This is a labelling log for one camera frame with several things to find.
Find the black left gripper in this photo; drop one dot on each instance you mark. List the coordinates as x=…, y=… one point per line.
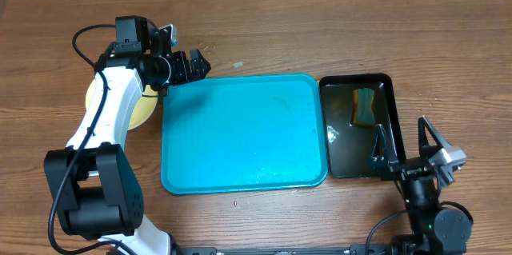
x=183, y=75

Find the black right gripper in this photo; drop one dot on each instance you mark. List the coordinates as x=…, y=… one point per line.
x=406, y=168

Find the green yellow sponge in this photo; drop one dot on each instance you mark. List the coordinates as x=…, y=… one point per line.
x=363, y=108

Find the yellow plate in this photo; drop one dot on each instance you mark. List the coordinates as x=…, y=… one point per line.
x=144, y=108

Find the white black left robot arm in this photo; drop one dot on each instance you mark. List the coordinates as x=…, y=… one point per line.
x=95, y=192

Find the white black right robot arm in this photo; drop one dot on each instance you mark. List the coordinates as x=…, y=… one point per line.
x=437, y=227

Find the teal plastic tray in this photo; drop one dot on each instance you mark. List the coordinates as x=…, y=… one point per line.
x=239, y=134

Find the black water basin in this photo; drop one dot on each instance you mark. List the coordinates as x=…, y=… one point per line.
x=349, y=147

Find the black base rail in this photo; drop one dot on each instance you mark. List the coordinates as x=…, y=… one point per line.
x=357, y=249

